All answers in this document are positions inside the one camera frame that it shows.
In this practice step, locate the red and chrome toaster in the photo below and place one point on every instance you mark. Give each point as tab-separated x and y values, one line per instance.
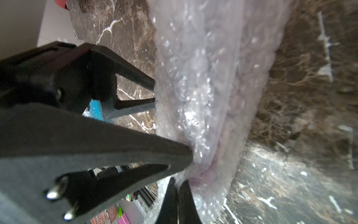
62	4

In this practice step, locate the purple bottle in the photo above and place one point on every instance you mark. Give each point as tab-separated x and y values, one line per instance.
256	58

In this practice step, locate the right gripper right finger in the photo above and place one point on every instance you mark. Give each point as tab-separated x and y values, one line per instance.
187	211

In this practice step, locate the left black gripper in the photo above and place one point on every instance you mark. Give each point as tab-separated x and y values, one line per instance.
57	74

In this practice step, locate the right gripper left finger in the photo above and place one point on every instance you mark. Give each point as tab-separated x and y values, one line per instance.
169	210

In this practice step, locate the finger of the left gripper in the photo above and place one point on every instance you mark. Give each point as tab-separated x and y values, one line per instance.
120	89
59	167

